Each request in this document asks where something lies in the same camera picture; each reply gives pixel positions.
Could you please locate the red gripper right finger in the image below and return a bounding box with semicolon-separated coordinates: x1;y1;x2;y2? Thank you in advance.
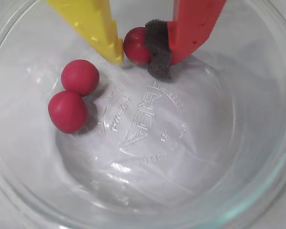
143;0;227;82

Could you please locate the red ball pill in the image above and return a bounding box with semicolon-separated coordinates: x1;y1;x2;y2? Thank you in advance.
48;90;88;134
61;59;100;96
123;27;152;65

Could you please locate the glass bowl with teal rim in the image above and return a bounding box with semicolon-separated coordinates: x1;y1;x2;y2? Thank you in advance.
0;0;286;229

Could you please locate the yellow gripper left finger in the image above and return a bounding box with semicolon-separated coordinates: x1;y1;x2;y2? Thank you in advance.
46;0;124;65

